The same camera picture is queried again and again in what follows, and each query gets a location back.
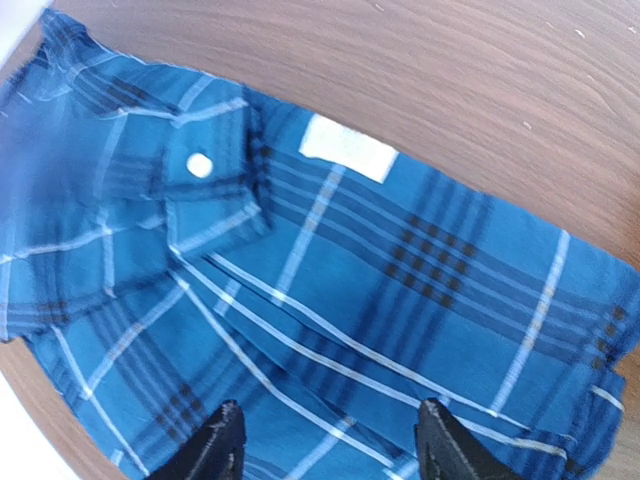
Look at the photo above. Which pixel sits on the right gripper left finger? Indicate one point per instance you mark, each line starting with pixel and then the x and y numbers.
pixel 215 451

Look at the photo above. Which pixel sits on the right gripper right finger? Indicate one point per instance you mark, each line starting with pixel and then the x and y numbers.
pixel 447 450

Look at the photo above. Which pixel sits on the blue plaid long sleeve shirt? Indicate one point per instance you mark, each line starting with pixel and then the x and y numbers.
pixel 171 240

